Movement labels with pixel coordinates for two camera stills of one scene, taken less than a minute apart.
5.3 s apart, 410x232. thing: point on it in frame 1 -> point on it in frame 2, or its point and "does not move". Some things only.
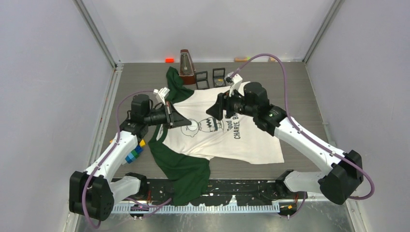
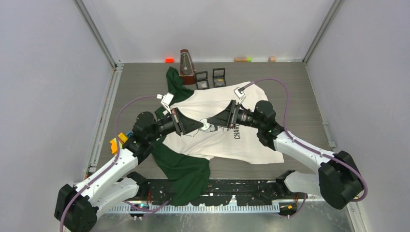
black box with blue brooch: [202, 81] does not move
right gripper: [226, 105] -> [231, 114]
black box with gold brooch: [219, 77] does not move
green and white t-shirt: [185, 152] does not move
